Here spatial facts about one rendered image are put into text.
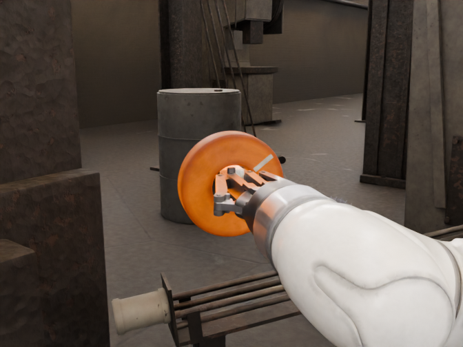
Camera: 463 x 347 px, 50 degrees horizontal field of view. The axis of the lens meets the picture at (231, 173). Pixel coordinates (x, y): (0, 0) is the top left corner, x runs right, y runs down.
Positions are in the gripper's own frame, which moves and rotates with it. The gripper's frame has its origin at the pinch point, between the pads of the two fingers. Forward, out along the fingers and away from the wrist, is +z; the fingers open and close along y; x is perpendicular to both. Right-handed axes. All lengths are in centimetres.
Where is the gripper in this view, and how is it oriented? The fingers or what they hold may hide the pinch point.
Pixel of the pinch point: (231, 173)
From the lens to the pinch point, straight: 71.9
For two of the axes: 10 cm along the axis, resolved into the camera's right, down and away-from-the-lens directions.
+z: -3.1, -2.6, 9.2
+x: 0.1, -9.6, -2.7
